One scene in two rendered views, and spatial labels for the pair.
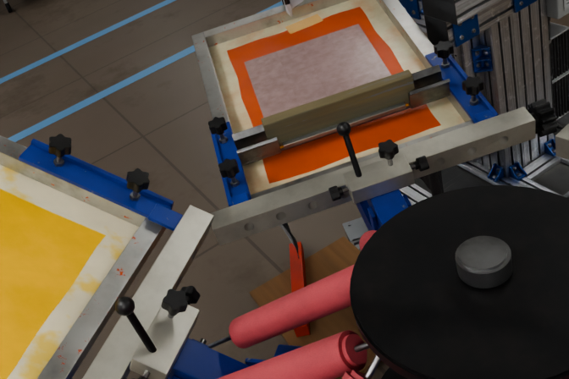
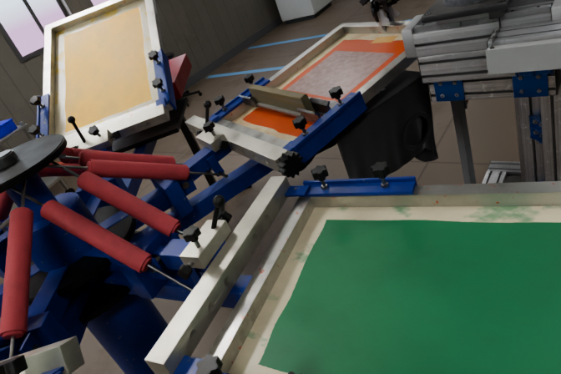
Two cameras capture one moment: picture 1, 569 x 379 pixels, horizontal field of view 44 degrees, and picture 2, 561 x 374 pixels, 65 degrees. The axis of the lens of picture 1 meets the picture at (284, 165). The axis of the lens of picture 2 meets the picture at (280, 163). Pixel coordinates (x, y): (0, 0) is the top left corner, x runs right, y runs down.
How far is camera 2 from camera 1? 1.70 m
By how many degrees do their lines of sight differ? 56
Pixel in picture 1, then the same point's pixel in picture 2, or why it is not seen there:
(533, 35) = not seen: outside the picture
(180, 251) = (138, 118)
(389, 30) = not seen: hidden behind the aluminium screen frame
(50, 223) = (144, 84)
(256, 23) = (366, 28)
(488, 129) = (263, 149)
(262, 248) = (421, 179)
